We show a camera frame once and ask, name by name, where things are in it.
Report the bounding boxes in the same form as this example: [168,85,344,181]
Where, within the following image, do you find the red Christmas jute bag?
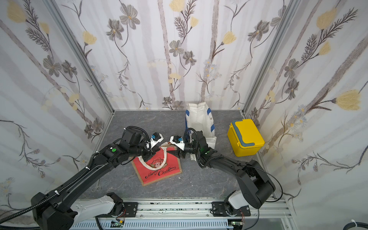
[132,145,182,186]

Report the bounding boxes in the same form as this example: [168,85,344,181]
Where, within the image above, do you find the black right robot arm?
[170,128,276,217]

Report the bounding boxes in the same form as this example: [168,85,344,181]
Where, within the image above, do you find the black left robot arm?
[31,126,163,230]

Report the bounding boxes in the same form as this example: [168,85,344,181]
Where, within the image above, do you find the white Doraemon canvas bag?
[186,102,217,168]

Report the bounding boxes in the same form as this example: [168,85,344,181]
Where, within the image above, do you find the yellow cooler box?
[228,119,265,157]

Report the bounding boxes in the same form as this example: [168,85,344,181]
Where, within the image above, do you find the small metal scissors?
[91,179,102,193]

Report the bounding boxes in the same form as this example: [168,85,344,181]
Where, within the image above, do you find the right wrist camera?
[170,135,185,151]

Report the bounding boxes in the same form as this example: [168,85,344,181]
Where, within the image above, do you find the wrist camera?
[149,132,164,149]
[170,135,185,151]

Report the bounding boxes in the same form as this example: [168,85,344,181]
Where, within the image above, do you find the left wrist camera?
[149,132,164,149]

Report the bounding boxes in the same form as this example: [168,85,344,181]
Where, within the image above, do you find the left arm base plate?
[111,202,138,218]

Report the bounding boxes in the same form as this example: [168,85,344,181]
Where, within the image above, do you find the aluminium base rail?
[72,197,297,230]

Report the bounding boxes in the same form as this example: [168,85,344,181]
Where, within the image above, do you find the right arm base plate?
[210,201,251,217]

